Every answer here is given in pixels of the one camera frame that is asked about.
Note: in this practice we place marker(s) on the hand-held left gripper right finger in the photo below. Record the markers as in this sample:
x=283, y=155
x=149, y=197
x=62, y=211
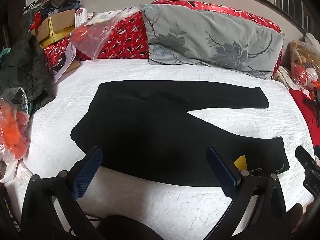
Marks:
x=222, y=172

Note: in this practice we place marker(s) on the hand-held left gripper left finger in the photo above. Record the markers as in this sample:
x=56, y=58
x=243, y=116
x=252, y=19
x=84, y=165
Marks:
x=86, y=172

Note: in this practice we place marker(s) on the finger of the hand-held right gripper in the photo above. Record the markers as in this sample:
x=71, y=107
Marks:
x=303, y=156

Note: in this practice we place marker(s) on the black pants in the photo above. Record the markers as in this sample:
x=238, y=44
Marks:
x=150, y=130

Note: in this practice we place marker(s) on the plain red bed sheet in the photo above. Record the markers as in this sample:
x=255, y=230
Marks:
x=302, y=115

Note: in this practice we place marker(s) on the white quilted bedspread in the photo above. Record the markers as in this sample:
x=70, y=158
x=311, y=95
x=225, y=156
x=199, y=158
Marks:
x=225, y=125

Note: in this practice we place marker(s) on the orange item in plastic bag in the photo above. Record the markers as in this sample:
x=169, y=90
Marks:
x=15, y=130

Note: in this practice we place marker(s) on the stuffed toys in plastic bag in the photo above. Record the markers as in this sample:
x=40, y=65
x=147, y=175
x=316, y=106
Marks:
x=302, y=62

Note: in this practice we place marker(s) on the white paper sheets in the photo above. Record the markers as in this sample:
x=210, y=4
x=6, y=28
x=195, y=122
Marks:
x=68, y=55

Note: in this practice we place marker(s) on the dark green jacket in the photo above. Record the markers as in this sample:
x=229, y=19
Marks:
x=22, y=67

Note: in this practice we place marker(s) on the clear plastic bag with red cloth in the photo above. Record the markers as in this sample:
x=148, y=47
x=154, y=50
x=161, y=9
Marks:
x=92, y=40

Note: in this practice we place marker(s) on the grey floral pillow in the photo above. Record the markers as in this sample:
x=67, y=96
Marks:
x=212, y=37

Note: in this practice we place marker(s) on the red printed blanket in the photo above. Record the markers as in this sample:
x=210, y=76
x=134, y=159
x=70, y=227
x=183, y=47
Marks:
x=125, y=40

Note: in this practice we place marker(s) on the cardboard box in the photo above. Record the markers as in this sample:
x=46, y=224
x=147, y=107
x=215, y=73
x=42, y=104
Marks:
x=57, y=23

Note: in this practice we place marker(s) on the white bottle with pink label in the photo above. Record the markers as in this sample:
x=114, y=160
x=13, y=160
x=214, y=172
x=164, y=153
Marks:
x=80, y=17

